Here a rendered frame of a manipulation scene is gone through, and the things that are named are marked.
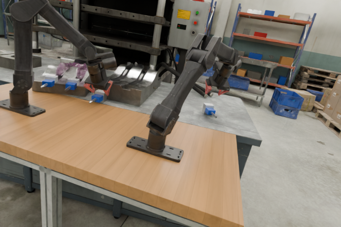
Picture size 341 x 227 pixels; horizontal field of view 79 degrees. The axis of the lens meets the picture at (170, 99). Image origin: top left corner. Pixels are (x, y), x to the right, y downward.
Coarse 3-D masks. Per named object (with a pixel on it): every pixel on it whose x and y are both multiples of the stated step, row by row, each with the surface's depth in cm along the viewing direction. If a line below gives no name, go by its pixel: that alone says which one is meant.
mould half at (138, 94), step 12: (120, 72) 131; (132, 72) 132; (156, 72) 134; (120, 84) 110; (144, 84) 120; (156, 84) 141; (108, 96) 111; (120, 96) 109; (132, 96) 108; (144, 96) 115
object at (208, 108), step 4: (204, 104) 115; (208, 104) 115; (212, 104) 116; (204, 108) 114; (208, 108) 112; (212, 108) 113; (204, 112) 115; (208, 112) 111; (212, 112) 110; (216, 116) 106
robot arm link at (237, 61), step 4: (236, 56) 93; (240, 56) 102; (220, 60) 98; (224, 60) 98; (236, 60) 95; (240, 60) 103; (232, 64) 94; (236, 64) 100; (240, 64) 103; (236, 68) 101
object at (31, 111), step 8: (16, 96) 81; (24, 96) 83; (0, 104) 84; (8, 104) 85; (16, 104) 82; (24, 104) 84; (16, 112) 82; (24, 112) 81; (32, 112) 82; (40, 112) 83
